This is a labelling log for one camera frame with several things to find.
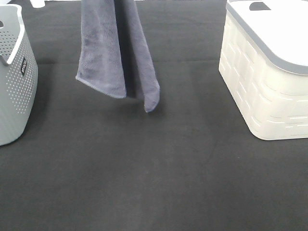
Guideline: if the white basket with grey rim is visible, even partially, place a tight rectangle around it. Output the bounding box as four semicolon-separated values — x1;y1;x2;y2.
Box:
218;0;308;140

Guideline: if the grey microfibre towel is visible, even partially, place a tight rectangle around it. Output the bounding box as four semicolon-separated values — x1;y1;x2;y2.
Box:
76;0;160;112

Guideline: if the grey perforated laundry basket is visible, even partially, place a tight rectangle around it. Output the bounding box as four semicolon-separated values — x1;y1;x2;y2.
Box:
0;4;38;145

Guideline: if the white object at table edge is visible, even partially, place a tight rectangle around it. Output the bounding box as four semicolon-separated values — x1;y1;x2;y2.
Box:
30;0;45;8

